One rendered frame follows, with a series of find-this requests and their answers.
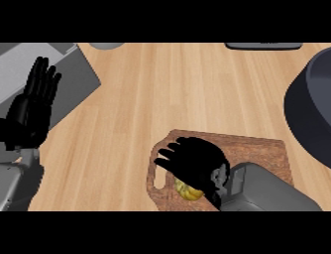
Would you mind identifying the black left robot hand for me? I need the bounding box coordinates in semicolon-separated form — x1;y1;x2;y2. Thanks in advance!
0;56;63;152

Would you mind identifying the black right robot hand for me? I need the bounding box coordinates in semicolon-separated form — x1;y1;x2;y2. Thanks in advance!
152;136;231;210

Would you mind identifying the yellow squash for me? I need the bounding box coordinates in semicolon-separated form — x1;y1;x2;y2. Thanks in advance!
174;178;206;201

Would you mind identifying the brown wooden cutting board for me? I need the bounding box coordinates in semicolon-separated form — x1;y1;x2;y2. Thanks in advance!
144;129;295;212

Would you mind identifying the dark grey pot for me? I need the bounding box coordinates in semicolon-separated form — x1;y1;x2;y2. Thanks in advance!
282;43;331;179

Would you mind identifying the grey appliance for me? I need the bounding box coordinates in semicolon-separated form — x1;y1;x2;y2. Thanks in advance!
0;43;101;131

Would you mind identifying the grey round object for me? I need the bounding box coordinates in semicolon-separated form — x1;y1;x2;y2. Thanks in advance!
88;43;125;51

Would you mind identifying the dark grey flat object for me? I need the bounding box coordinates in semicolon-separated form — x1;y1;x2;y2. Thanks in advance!
224;43;304;51

